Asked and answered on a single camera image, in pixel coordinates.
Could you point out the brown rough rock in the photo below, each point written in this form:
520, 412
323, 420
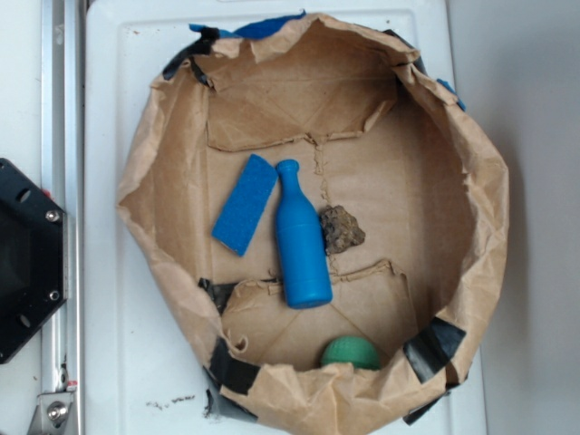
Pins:
341, 230

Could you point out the blue sponge block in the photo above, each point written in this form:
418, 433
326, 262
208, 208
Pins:
239, 218

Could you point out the blue plastic bottle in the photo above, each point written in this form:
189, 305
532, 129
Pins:
300, 242

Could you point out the brown paper bag bin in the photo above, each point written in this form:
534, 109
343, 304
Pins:
372, 133

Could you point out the green ball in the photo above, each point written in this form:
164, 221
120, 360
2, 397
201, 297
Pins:
357, 351

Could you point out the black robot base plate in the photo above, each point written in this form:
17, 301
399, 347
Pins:
32, 253

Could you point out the aluminium frame rail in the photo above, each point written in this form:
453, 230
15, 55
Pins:
63, 25

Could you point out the metal corner bracket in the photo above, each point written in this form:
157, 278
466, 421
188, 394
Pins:
51, 414

